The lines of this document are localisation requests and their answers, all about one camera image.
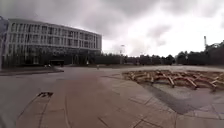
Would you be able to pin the row of dark trees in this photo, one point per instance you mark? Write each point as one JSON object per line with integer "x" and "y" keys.
{"x": 150, "y": 60}

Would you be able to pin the grey paved plaza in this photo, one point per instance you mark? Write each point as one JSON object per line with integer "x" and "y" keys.
{"x": 90, "y": 100}

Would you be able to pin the low wooden beam structure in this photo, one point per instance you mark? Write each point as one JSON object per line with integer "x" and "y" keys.
{"x": 173, "y": 79}

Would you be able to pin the large curved pale building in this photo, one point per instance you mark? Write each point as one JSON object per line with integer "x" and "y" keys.
{"x": 50, "y": 38}

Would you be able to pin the dark drain cover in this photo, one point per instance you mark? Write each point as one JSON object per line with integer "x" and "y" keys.
{"x": 45, "y": 94}

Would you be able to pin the grass strip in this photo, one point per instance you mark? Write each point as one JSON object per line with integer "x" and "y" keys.
{"x": 26, "y": 70}

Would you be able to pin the distant tower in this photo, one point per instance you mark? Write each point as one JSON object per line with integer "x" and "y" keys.
{"x": 205, "y": 41}

